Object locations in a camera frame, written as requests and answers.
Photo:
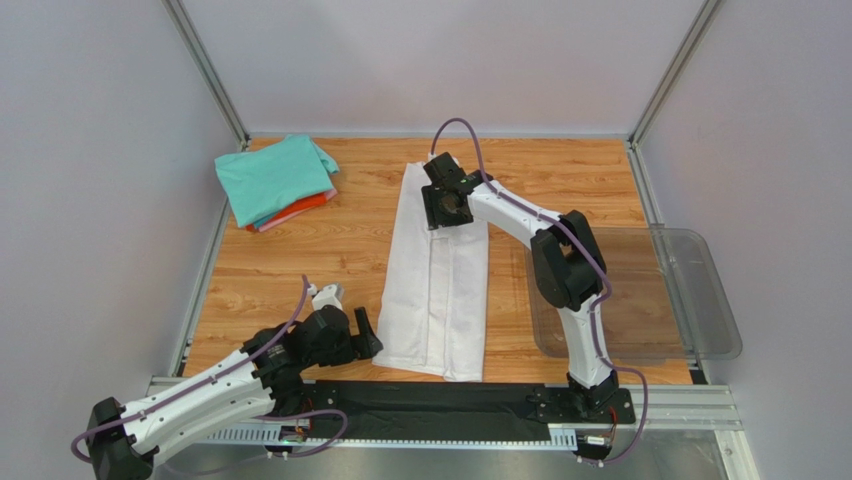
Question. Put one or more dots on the pink folded t shirt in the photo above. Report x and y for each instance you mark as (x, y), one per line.
(299, 212)

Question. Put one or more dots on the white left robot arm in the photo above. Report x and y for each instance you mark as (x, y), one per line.
(262, 380)

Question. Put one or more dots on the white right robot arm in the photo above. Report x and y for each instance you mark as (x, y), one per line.
(569, 270)

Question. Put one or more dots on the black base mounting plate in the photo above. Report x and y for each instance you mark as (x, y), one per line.
(428, 411)

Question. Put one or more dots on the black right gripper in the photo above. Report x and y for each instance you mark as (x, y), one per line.
(431, 208)

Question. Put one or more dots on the white t shirt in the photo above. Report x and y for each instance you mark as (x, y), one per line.
(433, 311)

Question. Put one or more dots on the clear plastic bin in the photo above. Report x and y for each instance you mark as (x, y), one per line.
(668, 300)

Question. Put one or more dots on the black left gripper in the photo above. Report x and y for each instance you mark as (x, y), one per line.
(365, 344)

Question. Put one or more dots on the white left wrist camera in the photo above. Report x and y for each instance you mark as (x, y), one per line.
(329, 295)

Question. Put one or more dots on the teal folded t shirt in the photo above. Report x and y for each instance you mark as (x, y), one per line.
(261, 183)

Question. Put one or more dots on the orange folded t shirt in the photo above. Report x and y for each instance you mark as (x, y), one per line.
(293, 210)

